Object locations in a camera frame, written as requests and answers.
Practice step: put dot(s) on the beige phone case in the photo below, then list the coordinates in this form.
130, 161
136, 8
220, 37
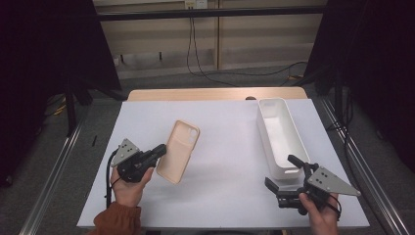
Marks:
177, 153

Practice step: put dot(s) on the dark curtain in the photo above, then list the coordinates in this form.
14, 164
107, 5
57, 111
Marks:
375, 71
42, 65

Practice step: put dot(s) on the white wall socket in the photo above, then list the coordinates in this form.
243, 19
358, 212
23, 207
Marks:
196, 4

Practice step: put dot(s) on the black stand leg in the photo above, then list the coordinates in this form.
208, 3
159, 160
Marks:
339, 104
70, 111

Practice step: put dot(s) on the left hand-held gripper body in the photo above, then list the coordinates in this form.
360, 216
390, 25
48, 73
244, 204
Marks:
130, 163

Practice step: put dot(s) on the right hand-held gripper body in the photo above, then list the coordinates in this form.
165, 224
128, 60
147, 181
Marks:
326, 182

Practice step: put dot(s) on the white plastic bin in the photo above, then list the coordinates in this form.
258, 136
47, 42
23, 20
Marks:
282, 137

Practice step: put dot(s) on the person's left hand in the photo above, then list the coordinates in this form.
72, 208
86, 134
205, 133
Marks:
129, 192

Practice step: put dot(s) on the person's right hand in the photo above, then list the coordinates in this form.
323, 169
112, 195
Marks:
321, 218

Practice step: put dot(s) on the metal floor rail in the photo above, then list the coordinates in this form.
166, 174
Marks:
368, 173
49, 182

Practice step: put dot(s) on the wooden table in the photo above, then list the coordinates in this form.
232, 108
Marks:
215, 94

